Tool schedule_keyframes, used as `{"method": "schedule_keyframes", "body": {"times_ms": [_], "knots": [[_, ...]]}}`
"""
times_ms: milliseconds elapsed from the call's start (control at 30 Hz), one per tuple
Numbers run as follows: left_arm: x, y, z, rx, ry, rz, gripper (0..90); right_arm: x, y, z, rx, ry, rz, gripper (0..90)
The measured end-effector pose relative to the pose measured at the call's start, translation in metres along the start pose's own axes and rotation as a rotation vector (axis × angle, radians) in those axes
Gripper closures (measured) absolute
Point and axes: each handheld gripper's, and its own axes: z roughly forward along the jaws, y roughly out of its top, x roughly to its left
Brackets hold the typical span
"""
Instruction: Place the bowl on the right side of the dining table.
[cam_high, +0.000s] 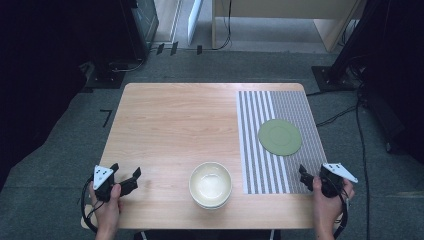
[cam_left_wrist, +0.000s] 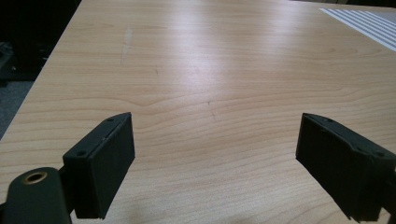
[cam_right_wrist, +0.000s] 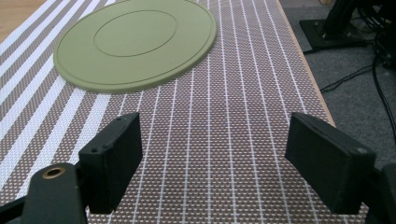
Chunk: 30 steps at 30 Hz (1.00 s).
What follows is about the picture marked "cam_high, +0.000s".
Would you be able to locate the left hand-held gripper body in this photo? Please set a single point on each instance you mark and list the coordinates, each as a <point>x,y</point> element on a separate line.
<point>101,176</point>

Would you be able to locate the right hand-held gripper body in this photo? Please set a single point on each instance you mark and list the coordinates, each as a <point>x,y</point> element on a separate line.
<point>331,183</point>

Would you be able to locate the person's right hand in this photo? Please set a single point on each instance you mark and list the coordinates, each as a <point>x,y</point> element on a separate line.
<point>328,208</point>

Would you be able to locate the person's left hand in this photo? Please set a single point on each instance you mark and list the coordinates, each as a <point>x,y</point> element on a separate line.
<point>108,210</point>

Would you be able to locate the green plate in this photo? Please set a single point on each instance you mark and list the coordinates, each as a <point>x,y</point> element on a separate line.
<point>280,137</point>

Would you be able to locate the grey white striped placemat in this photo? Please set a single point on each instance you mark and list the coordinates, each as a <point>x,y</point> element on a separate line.
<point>253,160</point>

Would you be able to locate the cream bowl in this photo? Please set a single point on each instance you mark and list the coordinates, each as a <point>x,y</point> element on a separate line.
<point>210,185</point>

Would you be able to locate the person's dark clothing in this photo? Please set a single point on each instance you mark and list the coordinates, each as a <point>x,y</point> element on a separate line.
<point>206,235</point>

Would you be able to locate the black tape strip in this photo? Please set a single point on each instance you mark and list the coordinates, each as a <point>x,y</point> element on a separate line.
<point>160,49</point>
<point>199,49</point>
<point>174,48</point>

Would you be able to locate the black metal stand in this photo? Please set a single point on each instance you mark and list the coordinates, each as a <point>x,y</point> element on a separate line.
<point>346,50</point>

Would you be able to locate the black glass-fronted cabinet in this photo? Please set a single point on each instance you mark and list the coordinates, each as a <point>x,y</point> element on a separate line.
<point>141,26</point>

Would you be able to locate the light wooden desk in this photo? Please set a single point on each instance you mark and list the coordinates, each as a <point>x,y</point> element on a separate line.
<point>283,8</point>

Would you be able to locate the white board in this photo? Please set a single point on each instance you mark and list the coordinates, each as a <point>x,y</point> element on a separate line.
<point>194,20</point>

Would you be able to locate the black stand base plate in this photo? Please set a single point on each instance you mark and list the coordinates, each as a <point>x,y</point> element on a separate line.
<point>106,79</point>

